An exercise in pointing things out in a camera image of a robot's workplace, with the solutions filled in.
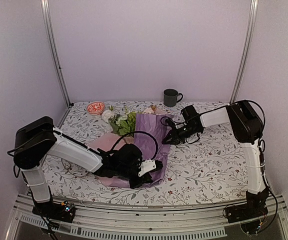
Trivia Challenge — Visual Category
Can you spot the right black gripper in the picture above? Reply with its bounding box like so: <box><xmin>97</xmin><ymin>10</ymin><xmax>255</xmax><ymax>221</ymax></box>
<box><xmin>163</xmin><ymin>123</ymin><xmax>200</xmax><ymax>144</ymax></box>

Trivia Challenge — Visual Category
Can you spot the pink rose stem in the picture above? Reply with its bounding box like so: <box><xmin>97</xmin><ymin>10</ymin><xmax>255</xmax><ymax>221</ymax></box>
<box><xmin>142</xmin><ymin>105</ymin><xmax>165</xmax><ymax>115</ymax></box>

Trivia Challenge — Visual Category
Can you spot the green white flower sprig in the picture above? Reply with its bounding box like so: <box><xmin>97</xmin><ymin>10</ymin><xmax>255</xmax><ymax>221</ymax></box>
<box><xmin>108</xmin><ymin>108</ymin><xmax>140</xmax><ymax>136</ymax></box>

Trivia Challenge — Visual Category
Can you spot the dark grey metal mug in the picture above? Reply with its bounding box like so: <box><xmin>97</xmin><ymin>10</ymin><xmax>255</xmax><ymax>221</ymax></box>
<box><xmin>163</xmin><ymin>88</ymin><xmax>183</xmax><ymax>107</ymax></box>

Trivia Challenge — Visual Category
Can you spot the white rose long stem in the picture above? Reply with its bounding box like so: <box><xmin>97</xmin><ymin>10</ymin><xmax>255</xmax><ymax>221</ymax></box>
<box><xmin>101</xmin><ymin>105</ymin><xmax>121</xmax><ymax>124</ymax></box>

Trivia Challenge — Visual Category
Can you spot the red patterned ceramic bowl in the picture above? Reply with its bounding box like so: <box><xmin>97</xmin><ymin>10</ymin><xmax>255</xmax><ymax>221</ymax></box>
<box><xmin>86</xmin><ymin>101</ymin><xmax>105</xmax><ymax>116</ymax></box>

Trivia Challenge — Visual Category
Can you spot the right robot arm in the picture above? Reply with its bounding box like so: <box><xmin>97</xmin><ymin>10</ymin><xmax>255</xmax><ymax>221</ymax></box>
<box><xmin>160</xmin><ymin>99</ymin><xmax>270</xmax><ymax>221</ymax></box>

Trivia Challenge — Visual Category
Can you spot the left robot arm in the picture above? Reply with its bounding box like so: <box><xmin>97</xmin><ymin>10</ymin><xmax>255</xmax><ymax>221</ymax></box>
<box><xmin>7</xmin><ymin>116</ymin><xmax>163</xmax><ymax>217</ymax></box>

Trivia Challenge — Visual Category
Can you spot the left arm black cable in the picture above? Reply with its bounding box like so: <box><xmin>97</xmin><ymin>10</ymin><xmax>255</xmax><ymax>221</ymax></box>
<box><xmin>107</xmin><ymin>131</ymin><xmax>159</xmax><ymax>163</ymax></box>

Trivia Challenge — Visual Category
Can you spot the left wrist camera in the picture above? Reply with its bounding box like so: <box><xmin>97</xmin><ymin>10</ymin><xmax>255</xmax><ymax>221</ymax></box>
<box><xmin>138</xmin><ymin>159</ymin><xmax>156</xmax><ymax>177</ymax></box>

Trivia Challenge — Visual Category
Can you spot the front aluminium rail base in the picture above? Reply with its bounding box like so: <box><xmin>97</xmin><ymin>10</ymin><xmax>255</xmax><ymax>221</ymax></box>
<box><xmin>5</xmin><ymin>192</ymin><xmax>288</xmax><ymax>240</ymax></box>

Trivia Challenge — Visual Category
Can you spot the right aluminium frame post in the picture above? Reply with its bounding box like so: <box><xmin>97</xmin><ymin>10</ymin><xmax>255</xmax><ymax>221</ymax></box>
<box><xmin>230</xmin><ymin>0</ymin><xmax>259</xmax><ymax>104</ymax></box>

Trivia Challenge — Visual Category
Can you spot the aluminium frame post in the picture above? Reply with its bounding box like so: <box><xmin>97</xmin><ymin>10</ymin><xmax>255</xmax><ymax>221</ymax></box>
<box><xmin>40</xmin><ymin>0</ymin><xmax>71</xmax><ymax>108</ymax></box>
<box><xmin>230</xmin><ymin>0</ymin><xmax>259</xmax><ymax>104</ymax></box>

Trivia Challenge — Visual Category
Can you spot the left aluminium frame post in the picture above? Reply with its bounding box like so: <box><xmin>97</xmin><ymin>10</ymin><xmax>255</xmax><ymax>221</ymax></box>
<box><xmin>40</xmin><ymin>0</ymin><xmax>71</xmax><ymax>108</ymax></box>

